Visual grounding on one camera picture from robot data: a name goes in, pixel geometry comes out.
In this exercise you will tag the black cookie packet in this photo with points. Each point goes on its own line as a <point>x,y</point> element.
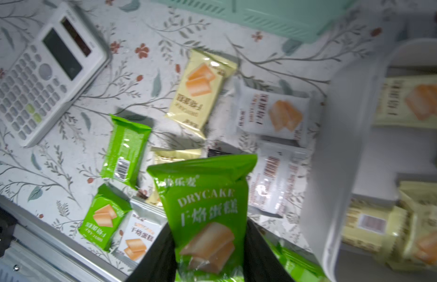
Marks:
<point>222,152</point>

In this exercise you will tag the white scientific calculator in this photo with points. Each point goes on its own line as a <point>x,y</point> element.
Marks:
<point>50,74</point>

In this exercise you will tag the green cookie packet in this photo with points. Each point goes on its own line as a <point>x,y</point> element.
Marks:
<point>124,154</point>
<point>298,267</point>
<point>104,217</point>
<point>206,204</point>

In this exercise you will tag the white plastic storage box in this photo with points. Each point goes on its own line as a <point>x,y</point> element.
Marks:
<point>352,159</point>

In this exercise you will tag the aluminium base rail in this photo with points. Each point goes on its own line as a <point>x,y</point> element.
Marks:
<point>44,254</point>

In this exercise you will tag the mint green file organizer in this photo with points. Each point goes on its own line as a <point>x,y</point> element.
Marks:
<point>301,20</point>

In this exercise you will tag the clear cookie packet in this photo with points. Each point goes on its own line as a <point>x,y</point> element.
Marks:
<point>271,114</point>

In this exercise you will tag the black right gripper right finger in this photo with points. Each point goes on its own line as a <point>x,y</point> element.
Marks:
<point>260,264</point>

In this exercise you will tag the small yellow cookie packet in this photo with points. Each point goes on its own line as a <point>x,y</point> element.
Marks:
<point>198,90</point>

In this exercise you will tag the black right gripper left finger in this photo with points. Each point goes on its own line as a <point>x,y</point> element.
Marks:
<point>159,264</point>

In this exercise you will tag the white cookie packet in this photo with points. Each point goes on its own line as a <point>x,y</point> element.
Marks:
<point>141,228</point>

